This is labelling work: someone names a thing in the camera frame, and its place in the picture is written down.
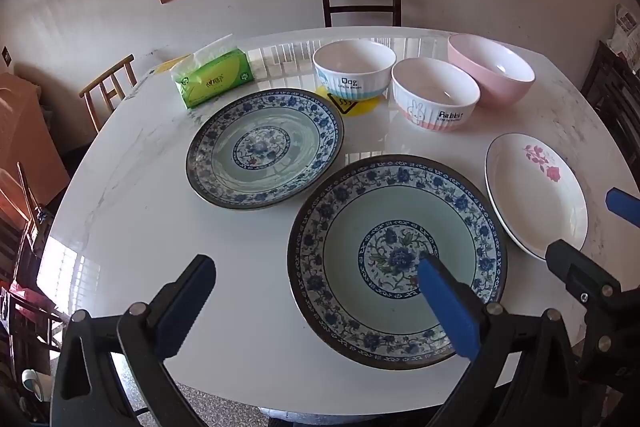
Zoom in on orange covered furniture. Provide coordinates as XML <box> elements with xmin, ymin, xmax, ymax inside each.
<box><xmin>1</xmin><ymin>72</ymin><xmax>70</xmax><ymax>205</ymax></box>

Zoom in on white plate pink flowers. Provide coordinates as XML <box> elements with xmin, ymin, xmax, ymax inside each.
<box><xmin>484</xmin><ymin>132</ymin><xmax>589</xmax><ymax>260</ymax></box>

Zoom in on yellow round warning sticker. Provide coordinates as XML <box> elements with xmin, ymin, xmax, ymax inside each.
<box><xmin>314</xmin><ymin>86</ymin><xmax>386</xmax><ymax>118</ymax></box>

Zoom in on large pink bowl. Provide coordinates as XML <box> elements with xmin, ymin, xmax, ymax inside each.
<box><xmin>447</xmin><ymin>34</ymin><xmax>536</xmax><ymax>108</ymax></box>

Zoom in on white bowl dog print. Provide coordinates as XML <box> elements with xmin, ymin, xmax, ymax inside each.
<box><xmin>312</xmin><ymin>39</ymin><xmax>397</xmax><ymax>101</ymax></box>

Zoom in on dark wooden side chair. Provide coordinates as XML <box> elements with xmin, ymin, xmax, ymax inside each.
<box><xmin>1</xmin><ymin>161</ymin><xmax>68</xmax><ymax>352</ymax></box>

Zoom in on light wooden chair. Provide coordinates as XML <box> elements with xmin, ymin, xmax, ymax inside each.
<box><xmin>78</xmin><ymin>54</ymin><xmax>138</xmax><ymax>133</ymax></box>

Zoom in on dark chairs at right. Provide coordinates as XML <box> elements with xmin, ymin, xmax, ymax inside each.
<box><xmin>580</xmin><ymin>41</ymin><xmax>639</xmax><ymax>162</ymax></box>

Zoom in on small blue floral plate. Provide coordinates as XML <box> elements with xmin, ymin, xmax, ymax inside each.
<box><xmin>186</xmin><ymin>88</ymin><xmax>344</xmax><ymax>210</ymax></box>

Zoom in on green tissue pack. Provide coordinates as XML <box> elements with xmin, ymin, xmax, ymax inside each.
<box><xmin>169</xmin><ymin>34</ymin><xmax>254</xmax><ymax>109</ymax></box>

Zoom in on white bowl rabbit print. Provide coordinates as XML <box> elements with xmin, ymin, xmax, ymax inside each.
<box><xmin>392</xmin><ymin>57</ymin><xmax>480</xmax><ymax>131</ymax></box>

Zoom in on large blue floral plate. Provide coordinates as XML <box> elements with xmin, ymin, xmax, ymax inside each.
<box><xmin>288</xmin><ymin>155</ymin><xmax>508</xmax><ymax>371</ymax></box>

